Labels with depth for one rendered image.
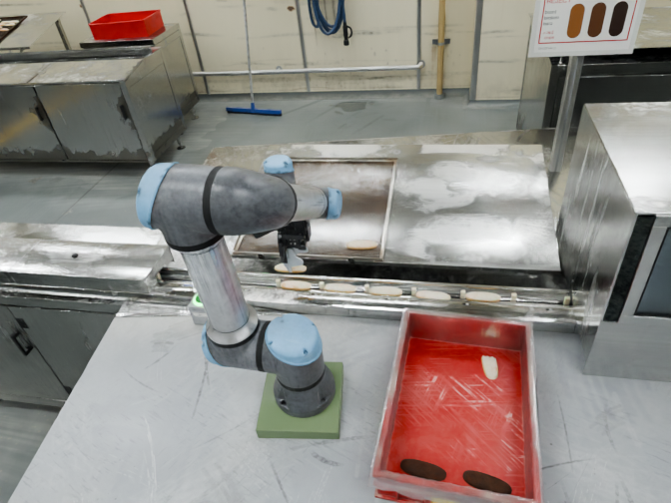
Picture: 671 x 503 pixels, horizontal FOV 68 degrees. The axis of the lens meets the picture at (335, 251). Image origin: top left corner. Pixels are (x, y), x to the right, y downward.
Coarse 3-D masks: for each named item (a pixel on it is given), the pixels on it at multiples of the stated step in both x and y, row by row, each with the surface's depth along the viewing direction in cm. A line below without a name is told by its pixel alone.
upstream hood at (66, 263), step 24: (0, 240) 180; (24, 240) 178; (48, 240) 177; (0, 264) 167; (24, 264) 166; (48, 264) 165; (72, 264) 163; (96, 264) 162; (120, 264) 161; (144, 264) 160; (168, 264) 168; (96, 288) 161; (120, 288) 159; (144, 288) 156
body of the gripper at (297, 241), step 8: (296, 224) 137; (304, 224) 136; (280, 232) 139; (288, 232) 139; (296, 232) 139; (304, 232) 138; (288, 240) 141; (296, 240) 140; (304, 240) 138; (296, 248) 142; (304, 248) 140
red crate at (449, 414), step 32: (416, 352) 133; (448, 352) 132; (480, 352) 131; (512, 352) 130; (416, 384) 125; (448, 384) 124; (480, 384) 123; (512, 384) 122; (416, 416) 118; (448, 416) 117; (480, 416) 116; (512, 416) 116; (416, 448) 112; (448, 448) 111; (480, 448) 110; (512, 448) 110; (448, 480) 105; (512, 480) 104
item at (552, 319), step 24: (0, 288) 171; (24, 288) 168; (48, 288) 166; (72, 288) 163; (168, 288) 158; (192, 288) 157; (312, 312) 148; (336, 312) 146; (360, 312) 144; (384, 312) 142; (456, 312) 138; (480, 312) 137; (504, 312) 136; (528, 312) 135; (552, 312) 134
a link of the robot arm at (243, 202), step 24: (240, 168) 82; (216, 192) 78; (240, 192) 78; (264, 192) 80; (288, 192) 85; (312, 192) 105; (336, 192) 117; (216, 216) 79; (240, 216) 79; (264, 216) 81; (288, 216) 86; (312, 216) 107; (336, 216) 119
